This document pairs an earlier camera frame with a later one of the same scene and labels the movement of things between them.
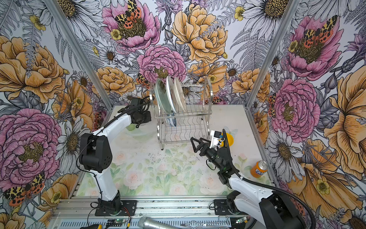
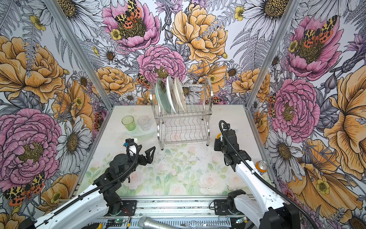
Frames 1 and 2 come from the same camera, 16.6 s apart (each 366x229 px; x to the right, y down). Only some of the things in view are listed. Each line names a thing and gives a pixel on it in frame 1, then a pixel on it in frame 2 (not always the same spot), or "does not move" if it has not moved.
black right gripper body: [206, 150] -> [223, 141]
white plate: [180, 93] does not move
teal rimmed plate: [162, 93] does not move
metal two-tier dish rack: [191, 125] does not move
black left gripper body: [146, 115] -> [141, 154]
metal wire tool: [196, 224] does not move
